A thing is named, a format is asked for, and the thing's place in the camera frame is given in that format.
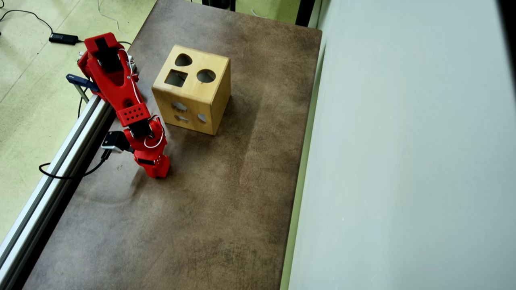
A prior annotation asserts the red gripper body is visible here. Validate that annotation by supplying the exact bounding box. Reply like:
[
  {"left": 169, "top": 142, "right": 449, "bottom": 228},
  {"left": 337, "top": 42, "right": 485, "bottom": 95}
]
[{"left": 123, "top": 117, "right": 167, "bottom": 162}]

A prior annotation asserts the black adapter cable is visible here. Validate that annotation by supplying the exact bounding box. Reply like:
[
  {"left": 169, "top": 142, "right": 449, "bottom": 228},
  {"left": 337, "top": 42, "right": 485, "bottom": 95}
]
[{"left": 0, "top": 9, "right": 54, "bottom": 35}]

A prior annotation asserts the thin white floor cable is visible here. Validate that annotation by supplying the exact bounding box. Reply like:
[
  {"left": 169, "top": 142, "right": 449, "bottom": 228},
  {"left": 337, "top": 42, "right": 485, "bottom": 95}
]
[{"left": 97, "top": 0, "right": 122, "bottom": 39}]

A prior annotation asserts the black furniture base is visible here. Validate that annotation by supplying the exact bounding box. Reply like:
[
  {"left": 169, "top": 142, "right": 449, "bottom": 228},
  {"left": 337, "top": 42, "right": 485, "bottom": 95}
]
[{"left": 202, "top": 0, "right": 236, "bottom": 11}]

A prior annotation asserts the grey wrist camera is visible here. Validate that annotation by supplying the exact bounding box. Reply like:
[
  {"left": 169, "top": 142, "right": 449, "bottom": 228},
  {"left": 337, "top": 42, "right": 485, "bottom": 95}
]
[{"left": 101, "top": 130, "right": 134, "bottom": 154}]

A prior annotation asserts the black power adapter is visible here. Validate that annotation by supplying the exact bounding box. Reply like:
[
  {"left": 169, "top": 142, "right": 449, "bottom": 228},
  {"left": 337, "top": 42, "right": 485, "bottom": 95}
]
[{"left": 49, "top": 33, "right": 79, "bottom": 45}]

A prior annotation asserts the black post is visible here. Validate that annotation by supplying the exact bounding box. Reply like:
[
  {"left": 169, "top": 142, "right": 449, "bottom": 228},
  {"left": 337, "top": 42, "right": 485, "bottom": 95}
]
[{"left": 295, "top": 0, "right": 317, "bottom": 28}]

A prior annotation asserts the black camera cable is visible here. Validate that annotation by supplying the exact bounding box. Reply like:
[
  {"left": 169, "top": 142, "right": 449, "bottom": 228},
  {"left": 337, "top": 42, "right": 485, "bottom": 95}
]
[{"left": 39, "top": 150, "right": 111, "bottom": 180}]

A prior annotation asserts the white arm wire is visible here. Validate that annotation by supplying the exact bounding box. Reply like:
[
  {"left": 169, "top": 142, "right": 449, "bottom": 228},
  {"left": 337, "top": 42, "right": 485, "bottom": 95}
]
[{"left": 143, "top": 116, "right": 166, "bottom": 149}]

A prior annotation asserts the pale grey partition panel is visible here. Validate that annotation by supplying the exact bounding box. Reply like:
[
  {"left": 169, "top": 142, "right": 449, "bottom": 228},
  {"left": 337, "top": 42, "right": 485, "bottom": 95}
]
[{"left": 280, "top": 0, "right": 516, "bottom": 290}]

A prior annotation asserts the blue clamp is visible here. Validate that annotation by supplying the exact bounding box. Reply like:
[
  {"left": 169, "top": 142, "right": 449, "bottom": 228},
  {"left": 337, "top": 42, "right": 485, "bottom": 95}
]
[{"left": 66, "top": 74, "right": 100, "bottom": 103}]

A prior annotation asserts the aluminium profile rail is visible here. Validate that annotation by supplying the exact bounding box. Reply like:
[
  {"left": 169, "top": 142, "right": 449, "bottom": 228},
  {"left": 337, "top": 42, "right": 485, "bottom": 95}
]
[{"left": 0, "top": 93, "right": 117, "bottom": 290}]

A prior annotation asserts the wooden shape sorter box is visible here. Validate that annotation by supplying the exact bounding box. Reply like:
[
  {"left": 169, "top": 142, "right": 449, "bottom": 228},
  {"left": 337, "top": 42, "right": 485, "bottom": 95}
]
[{"left": 152, "top": 44, "right": 231, "bottom": 136}]

